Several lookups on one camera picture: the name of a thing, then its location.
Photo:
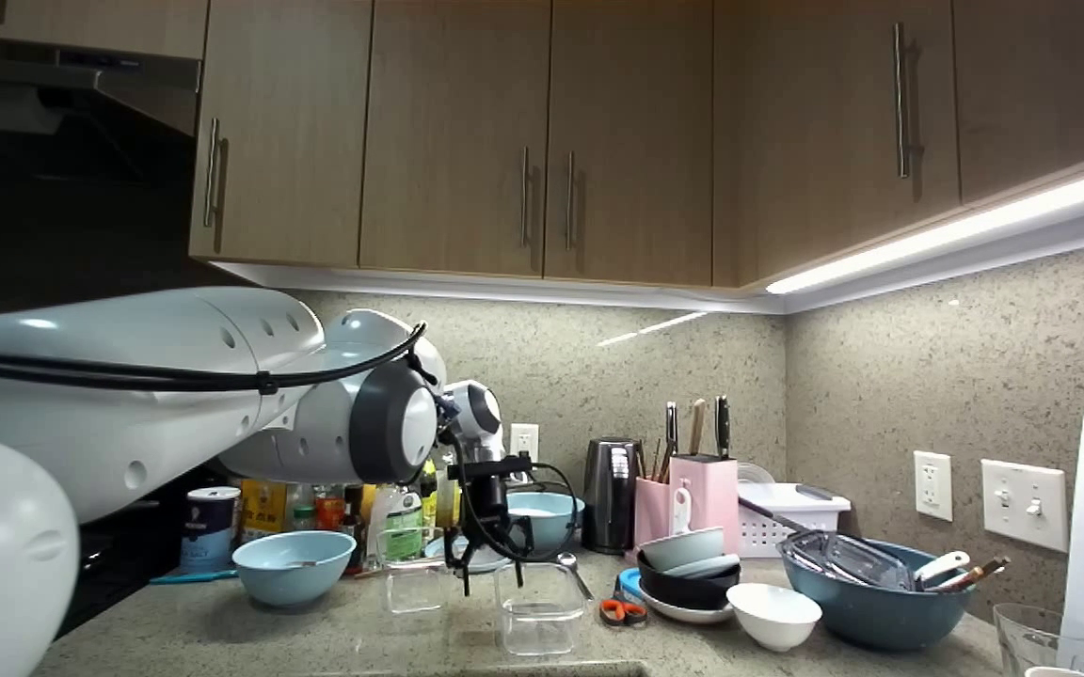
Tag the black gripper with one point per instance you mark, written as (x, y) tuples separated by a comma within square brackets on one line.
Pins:
[(488, 522)]

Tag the small clear plastic container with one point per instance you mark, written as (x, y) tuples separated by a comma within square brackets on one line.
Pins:
[(539, 627)]

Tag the large clear plastic container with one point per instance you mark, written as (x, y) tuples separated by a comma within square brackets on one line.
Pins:
[(413, 588)]

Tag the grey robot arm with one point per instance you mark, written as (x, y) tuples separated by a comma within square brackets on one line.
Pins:
[(109, 399)]

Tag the metal spoon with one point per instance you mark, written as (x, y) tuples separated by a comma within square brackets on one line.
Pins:
[(569, 563)]

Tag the light blue bowl near kettle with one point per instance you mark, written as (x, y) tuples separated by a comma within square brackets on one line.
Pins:
[(546, 522)]

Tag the clear spray bottle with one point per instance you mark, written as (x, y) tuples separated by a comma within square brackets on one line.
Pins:
[(403, 531)]

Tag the orange scissors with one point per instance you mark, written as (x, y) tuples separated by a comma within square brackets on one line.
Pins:
[(623, 611)]

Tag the black electric kettle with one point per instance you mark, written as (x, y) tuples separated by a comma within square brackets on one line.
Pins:
[(608, 494)]

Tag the light blue front bowl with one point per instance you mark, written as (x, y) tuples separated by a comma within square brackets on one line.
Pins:
[(293, 566)]

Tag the stacked grey bowls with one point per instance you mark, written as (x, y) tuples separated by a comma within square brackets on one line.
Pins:
[(687, 578)]

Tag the pink knife block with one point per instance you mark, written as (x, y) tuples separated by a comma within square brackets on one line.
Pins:
[(701, 494)]

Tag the blue white canister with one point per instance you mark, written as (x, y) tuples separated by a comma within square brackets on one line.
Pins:
[(209, 528)]

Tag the small white bowl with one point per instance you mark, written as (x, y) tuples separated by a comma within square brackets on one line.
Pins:
[(774, 613)]

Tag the dark blue mixing bowl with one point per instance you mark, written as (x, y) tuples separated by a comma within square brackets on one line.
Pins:
[(873, 618)]

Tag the small white outlet plate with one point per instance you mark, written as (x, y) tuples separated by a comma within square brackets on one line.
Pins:
[(936, 485)]

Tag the drinking glass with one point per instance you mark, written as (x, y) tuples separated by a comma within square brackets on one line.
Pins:
[(1037, 641)]

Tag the under cabinet light strip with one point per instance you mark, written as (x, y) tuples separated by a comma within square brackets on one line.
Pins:
[(950, 236)]

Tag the white wall outlet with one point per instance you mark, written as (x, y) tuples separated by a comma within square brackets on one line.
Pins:
[(525, 438)]

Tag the white light switch plate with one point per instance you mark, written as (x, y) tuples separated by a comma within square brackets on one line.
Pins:
[(1024, 503)]

